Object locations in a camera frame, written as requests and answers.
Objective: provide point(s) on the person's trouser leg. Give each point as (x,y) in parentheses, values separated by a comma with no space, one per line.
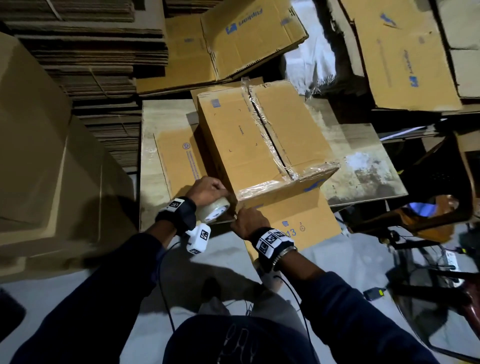
(240,337)

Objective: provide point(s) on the yellow cardboard box blue marks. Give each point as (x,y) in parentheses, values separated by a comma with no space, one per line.
(255,142)

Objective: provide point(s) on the plywood work board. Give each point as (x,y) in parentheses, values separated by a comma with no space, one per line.
(360,165)

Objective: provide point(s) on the person's right forearm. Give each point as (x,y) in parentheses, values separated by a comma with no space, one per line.
(360,315)

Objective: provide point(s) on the black right wrist band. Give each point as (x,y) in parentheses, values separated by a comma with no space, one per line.
(271,247)

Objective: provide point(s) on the stacks of flat cardboard bundles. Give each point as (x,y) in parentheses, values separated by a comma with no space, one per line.
(97,67)

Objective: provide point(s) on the person's right hand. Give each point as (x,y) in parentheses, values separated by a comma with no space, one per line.
(249,223)

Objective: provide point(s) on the yellow carton with blue print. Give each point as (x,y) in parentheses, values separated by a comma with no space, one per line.
(255,34)

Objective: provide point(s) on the white plastic sack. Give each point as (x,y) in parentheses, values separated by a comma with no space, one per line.
(315,45)

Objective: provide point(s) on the person's left forearm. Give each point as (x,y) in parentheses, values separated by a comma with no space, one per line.
(90,300)

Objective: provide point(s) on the black power adapter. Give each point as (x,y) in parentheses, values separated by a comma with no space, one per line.
(375,293)

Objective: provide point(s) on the brown carton blue print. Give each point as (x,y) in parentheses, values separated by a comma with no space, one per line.
(405,60)

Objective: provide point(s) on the white power strip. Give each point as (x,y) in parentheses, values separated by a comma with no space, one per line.
(452,266)

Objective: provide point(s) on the clear tape roll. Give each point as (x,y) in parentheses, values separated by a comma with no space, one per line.
(212,211)

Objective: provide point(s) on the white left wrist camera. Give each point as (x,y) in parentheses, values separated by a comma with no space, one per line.
(198,240)

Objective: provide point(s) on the pile of brown cartons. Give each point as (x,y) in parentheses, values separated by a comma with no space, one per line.
(457,45)

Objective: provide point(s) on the black left wrist band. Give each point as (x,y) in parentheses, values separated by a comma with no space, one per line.
(176,215)

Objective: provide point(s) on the person's left hand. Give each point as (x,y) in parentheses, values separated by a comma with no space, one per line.
(206,191)

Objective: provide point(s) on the black wrist band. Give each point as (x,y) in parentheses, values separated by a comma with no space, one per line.
(271,247)
(176,215)

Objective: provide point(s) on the blue glowing device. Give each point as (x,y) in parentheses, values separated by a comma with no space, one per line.
(424,208)

